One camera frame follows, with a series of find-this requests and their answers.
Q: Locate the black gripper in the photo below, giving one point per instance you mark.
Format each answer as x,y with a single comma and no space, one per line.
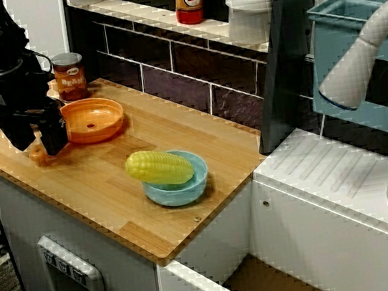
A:
21,101

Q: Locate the orange toy frying pan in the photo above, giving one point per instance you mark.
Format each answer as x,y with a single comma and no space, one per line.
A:
93,120

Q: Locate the yellow toy corn cob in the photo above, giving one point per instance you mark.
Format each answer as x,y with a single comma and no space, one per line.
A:
161,166

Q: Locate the brown beans can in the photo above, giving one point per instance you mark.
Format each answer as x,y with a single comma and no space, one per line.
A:
70,79

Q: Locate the white cabinet body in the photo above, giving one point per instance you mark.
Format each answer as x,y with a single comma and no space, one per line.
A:
20,220

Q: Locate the light blue bowl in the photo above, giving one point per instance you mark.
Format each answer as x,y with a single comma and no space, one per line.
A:
179,192

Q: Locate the brass countertop screw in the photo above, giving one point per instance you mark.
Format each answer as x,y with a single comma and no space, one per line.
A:
197,219

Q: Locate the white shelf ledge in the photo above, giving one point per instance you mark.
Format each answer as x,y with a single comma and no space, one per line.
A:
213,27

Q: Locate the large white lidded jar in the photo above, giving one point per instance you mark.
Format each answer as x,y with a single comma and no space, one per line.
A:
249,14

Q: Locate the silver sink deck screw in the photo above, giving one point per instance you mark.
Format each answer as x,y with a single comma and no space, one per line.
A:
287,147

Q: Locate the dark grey upright panel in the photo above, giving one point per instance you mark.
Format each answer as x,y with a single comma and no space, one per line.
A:
285,49

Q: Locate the white toy sink unit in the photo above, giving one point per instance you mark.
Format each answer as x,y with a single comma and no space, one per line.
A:
318,229

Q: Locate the teal plastic bin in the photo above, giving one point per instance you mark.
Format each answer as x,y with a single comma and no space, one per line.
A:
330,36

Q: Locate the grey toy faucet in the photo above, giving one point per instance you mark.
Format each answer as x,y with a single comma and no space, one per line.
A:
350,73

